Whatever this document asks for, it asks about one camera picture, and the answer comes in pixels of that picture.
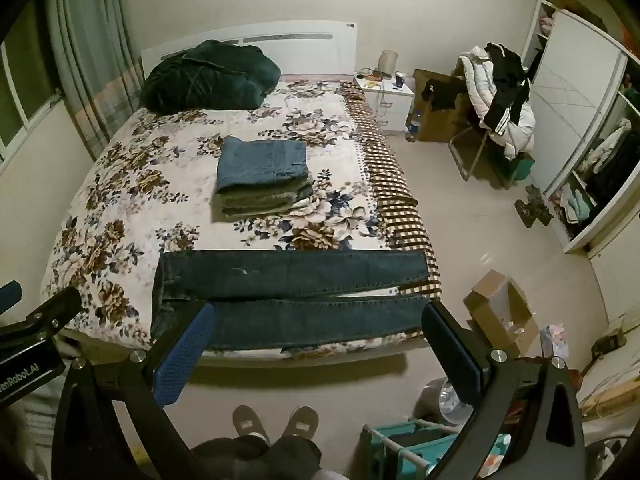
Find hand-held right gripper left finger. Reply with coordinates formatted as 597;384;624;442
50;301;217;480

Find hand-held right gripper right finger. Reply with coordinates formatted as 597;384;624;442
421;301;586;480

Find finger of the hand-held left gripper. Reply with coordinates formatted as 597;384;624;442
0;281;24;317
0;287;83;337

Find dark blue jeans pants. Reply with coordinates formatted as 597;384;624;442
149;249;437;354

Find person's left forearm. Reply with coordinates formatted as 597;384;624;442
0;377;63;480

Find folded olive green pants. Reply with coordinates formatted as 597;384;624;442
212;180;317;222

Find silver metal bin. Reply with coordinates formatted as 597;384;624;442
417;377;476;427

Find small open cardboard box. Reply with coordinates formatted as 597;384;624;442
462;270;540;356

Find person's left grey slipper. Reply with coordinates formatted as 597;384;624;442
232;405;274;447

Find person's grey slipper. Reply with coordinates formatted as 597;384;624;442
282;406;321;442
232;405;274;447

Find teal storage rack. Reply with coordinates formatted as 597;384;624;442
362;420;513;480

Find pink printed bag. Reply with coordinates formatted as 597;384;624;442
539;324;572;359

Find person's legs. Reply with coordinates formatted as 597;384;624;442
192;434;324;480

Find person's right grey slipper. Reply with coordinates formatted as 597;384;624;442
282;406;321;442

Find floral blanket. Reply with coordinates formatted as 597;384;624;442
40;80;401;357

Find brown checked bed sheet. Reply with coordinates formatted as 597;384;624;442
342;85;443;297

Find green storage box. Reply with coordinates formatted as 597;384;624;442
492;152;536;184

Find metal folding chair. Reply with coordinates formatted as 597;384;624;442
448;125;507;184

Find folded blue jeans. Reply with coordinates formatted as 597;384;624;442
216;136;314;194

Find large cardboard box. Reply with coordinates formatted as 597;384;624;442
412;69;477;144

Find white nightstand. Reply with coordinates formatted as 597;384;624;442
354;72;416;137

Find black cloth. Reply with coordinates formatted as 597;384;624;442
421;77;469;112

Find green curtain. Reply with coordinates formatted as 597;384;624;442
45;0;147;162

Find black clothes pile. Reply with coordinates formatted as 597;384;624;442
481;42;532;132

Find dark green duvet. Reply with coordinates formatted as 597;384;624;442
140;40;282;114

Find white wardrobe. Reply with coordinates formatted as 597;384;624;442
520;0;640;256

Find white bed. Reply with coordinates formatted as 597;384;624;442
40;21;443;363

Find white cable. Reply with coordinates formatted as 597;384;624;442
377;85;392;127

